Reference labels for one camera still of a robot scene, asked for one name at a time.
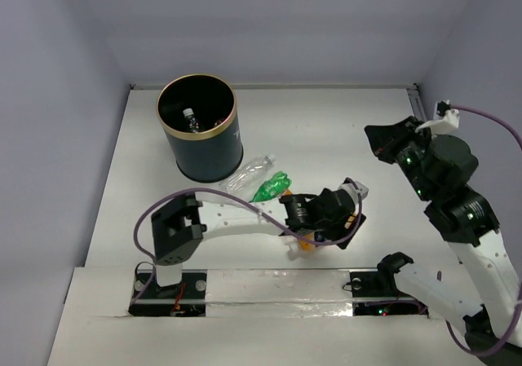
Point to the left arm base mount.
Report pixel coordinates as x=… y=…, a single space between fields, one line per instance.
x=186 y=299

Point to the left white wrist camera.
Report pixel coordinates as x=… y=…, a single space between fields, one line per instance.
x=355 y=189

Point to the orange juice bottle dark label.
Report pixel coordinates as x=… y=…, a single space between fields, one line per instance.
x=298 y=249

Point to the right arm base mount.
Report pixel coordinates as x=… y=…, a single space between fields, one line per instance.
x=373 y=296

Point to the clear plastic bottle white cap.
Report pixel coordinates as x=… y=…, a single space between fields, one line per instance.
x=244 y=178

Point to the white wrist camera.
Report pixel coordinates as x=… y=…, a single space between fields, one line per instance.
x=355 y=189
x=446 y=120

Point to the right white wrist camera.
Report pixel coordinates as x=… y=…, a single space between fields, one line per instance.
x=446 y=120

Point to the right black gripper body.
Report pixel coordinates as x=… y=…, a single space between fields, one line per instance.
x=413 y=146

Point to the green plastic bottle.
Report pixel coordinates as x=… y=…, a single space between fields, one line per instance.
x=272 y=187

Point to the silver tape strip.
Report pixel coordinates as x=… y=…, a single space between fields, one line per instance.
x=277 y=294

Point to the dark blue cylindrical bin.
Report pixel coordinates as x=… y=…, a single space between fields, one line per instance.
x=217 y=151

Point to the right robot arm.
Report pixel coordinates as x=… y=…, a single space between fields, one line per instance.
x=438 y=165

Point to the clear crushed plastic bottle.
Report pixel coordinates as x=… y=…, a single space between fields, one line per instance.
x=192 y=122

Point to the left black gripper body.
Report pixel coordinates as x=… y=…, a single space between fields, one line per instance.
x=351 y=227

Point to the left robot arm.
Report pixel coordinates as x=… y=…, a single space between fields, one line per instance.
x=187 y=219

